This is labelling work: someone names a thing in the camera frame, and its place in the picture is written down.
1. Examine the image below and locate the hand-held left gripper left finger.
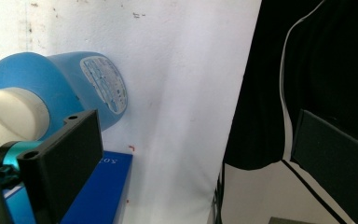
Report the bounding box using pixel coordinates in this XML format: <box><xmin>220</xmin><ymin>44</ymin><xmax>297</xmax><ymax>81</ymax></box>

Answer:
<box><xmin>16</xmin><ymin>109</ymin><xmax>104</xmax><ymax>224</ymax></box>

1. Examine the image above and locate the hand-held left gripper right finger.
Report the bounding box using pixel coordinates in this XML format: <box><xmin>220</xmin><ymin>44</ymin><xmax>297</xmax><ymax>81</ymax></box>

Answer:
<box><xmin>291</xmin><ymin>108</ymin><xmax>358</xmax><ymax>224</ymax></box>

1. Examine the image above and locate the dark blue box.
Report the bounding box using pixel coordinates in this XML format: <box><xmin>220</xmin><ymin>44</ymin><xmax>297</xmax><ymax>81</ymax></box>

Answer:
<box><xmin>0</xmin><ymin>146</ymin><xmax>134</xmax><ymax>224</ymax></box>

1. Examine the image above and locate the dark grey object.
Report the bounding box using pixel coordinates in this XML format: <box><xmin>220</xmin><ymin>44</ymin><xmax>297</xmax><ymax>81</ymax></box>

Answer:
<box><xmin>267</xmin><ymin>216</ymin><xmax>320</xmax><ymax>224</ymax></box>

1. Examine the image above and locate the blue bottle with white cap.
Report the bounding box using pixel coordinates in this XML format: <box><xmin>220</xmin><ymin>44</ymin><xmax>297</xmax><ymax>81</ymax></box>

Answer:
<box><xmin>0</xmin><ymin>50</ymin><xmax>129</xmax><ymax>152</ymax></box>

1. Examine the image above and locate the black curtain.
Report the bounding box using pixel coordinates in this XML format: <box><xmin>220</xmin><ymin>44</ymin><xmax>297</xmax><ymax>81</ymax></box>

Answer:
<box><xmin>223</xmin><ymin>0</ymin><xmax>358</xmax><ymax>171</ymax></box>

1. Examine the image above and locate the white tablecloth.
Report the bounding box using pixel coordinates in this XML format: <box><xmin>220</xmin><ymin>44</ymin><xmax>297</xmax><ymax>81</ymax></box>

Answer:
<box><xmin>0</xmin><ymin>0</ymin><xmax>263</xmax><ymax>224</ymax></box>

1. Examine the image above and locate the black cable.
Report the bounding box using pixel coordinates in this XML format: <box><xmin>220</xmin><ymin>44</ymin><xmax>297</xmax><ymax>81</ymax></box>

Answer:
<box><xmin>281</xmin><ymin>160</ymin><xmax>350</xmax><ymax>224</ymax></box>

